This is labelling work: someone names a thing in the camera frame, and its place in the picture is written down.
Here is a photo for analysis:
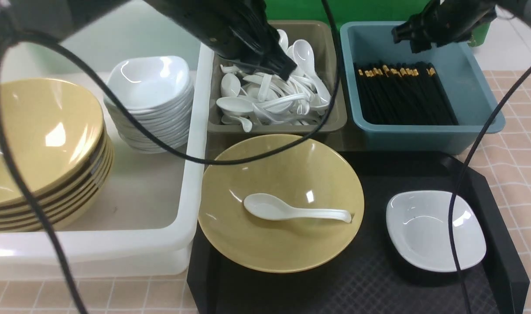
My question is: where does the yellow noodle bowl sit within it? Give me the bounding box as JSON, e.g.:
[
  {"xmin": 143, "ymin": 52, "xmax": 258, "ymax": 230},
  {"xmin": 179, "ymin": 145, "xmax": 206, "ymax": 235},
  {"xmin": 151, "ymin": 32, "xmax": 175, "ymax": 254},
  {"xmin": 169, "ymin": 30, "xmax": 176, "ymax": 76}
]
[{"xmin": 198, "ymin": 140, "xmax": 365, "ymax": 273}]

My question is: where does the white square sauce dish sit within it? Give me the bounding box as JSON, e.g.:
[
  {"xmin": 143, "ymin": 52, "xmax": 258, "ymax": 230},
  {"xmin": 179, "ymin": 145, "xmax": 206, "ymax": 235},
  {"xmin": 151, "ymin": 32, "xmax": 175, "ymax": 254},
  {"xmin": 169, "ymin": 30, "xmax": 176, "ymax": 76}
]
[{"xmin": 386, "ymin": 190, "xmax": 487, "ymax": 273}]

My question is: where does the stack of white square dishes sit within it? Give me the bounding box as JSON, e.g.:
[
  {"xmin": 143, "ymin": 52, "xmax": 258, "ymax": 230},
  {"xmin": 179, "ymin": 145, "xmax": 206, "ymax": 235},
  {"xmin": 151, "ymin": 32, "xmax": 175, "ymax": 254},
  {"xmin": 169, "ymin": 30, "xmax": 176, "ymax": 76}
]
[{"xmin": 106, "ymin": 56, "xmax": 194, "ymax": 149}]

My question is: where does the white ceramic soup spoon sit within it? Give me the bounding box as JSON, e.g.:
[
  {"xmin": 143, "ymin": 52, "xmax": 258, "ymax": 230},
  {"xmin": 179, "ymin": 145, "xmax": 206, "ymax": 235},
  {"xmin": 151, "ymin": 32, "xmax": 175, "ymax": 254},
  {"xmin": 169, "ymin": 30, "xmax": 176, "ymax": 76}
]
[{"xmin": 243, "ymin": 193, "xmax": 352, "ymax": 223}]

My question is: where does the large white plastic tub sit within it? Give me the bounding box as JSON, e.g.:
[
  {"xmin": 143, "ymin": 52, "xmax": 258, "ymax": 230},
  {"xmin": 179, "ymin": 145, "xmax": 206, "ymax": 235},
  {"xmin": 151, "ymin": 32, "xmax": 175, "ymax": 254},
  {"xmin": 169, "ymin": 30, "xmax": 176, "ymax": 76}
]
[{"xmin": 0, "ymin": 0, "xmax": 215, "ymax": 280}]

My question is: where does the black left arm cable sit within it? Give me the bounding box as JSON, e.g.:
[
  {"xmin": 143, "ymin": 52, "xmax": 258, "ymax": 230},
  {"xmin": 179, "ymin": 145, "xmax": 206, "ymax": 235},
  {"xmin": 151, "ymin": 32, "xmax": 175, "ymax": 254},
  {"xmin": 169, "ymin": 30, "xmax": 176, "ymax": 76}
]
[{"xmin": 0, "ymin": 0, "xmax": 341, "ymax": 314}]

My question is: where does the blue chopstick bin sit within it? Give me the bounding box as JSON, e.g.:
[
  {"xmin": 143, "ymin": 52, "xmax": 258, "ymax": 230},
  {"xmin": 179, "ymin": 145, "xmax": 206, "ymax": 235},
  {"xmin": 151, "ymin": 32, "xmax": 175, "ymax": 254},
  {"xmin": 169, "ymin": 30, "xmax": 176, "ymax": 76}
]
[{"xmin": 339, "ymin": 21, "xmax": 497, "ymax": 155}]

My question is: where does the pile of black chopsticks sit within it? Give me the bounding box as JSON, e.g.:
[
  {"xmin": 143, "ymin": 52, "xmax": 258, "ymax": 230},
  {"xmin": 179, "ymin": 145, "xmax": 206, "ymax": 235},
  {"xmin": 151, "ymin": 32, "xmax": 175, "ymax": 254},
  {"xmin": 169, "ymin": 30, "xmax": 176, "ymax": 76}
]
[{"xmin": 353, "ymin": 61, "xmax": 459, "ymax": 126}]

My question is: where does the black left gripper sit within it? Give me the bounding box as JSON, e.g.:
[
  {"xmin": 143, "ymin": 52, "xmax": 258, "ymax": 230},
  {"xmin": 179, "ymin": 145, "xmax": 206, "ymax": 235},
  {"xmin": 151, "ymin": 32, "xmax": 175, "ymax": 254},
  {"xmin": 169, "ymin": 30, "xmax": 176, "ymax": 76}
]
[{"xmin": 147, "ymin": 0, "xmax": 297, "ymax": 81}]

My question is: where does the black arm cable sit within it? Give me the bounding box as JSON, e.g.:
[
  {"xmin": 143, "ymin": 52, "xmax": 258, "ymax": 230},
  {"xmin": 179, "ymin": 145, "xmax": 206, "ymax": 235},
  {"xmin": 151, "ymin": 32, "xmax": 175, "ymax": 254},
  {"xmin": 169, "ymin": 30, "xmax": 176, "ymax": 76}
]
[
  {"xmin": 448, "ymin": 52, "xmax": 531, "ymax": 314},
  {"xmin": 0, "ymin": 0, "xmax": 341, "ymax": 314}
]

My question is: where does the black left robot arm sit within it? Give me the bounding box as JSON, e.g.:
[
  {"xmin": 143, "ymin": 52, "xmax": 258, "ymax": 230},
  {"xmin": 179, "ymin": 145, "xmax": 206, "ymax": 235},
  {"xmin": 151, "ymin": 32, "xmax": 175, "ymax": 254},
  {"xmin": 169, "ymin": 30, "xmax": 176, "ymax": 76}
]
[{"xmin": 0, "ymin": 0, "xmax": 296, "ymax": 80}]

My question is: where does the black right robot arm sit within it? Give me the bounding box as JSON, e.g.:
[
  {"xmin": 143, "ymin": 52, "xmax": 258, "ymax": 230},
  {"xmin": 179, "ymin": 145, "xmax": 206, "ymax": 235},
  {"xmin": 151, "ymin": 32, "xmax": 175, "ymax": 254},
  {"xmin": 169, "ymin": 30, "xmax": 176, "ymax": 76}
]
[{"xmin": 391, "ymin": 0, "xmax": 531, "ymax": 53}]

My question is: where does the olive green spoon bin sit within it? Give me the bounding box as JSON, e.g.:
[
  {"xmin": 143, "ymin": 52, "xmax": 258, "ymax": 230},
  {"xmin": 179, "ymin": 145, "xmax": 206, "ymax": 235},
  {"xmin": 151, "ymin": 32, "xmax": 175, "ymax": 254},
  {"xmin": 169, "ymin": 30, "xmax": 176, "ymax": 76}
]
[{"xmin": 196, "ymin": 20, "xmax": 347, "ymax": 136}]

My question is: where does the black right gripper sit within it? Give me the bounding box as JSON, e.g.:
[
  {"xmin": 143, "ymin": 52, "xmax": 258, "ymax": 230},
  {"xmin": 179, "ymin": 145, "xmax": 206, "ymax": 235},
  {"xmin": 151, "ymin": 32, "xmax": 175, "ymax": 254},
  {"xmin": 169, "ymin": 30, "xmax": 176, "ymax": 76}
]
[{"xmin": 392, "ymin": 0, "xmax": 497, "ymax": 53}]

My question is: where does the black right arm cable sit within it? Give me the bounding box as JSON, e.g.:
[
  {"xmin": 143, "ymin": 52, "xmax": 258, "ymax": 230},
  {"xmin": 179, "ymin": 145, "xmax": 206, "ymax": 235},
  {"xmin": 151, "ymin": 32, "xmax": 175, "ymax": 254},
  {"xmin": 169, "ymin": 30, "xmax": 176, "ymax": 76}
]
[{"xmin": 448, "ymin": 52, "xmax": 531, "ymax": 314}]

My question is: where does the pile of white spoons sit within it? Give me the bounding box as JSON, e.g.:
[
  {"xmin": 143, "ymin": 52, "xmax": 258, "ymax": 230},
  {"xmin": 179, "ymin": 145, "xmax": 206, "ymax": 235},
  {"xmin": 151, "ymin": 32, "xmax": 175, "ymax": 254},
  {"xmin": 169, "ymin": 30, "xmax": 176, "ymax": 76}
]
[{"xmin": 215, "ymin": 29, "xmax": 332, "ymax": 133}]

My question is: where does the stack of yellow bowls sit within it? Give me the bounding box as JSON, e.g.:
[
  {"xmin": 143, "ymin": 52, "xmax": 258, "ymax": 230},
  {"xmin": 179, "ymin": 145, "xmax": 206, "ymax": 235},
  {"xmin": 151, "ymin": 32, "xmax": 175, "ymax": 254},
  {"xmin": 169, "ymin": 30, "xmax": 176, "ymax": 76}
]
[{"xmin": 0, "ymin": 78, "xmax": 114, "ymax": 233}]

